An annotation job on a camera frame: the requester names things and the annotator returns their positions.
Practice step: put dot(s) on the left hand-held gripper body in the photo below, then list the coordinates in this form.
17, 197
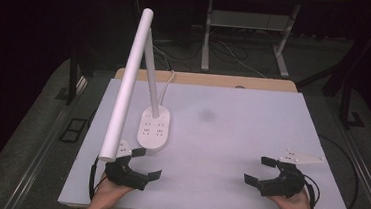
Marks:
124, 175

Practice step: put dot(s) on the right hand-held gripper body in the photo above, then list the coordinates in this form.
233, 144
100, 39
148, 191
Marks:
284, 184

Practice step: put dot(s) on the white desk lamp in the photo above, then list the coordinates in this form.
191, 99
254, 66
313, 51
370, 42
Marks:
128, 80

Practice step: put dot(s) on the person's left hand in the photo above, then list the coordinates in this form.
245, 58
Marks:
109, 194

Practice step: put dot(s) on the person's right hand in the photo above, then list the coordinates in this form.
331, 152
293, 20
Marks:
294, 206

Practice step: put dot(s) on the white table mat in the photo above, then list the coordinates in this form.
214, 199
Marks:
219, 160

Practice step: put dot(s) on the black metal stand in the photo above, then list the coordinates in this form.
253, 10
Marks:
72, 75
345, 103

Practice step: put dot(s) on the black floor socket frame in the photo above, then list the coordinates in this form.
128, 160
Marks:
72, 130

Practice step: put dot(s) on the metal floor rail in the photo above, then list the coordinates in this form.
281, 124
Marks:
367, 185
34, 169

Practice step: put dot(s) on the white metal frame desk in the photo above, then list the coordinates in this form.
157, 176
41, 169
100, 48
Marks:
207, 36

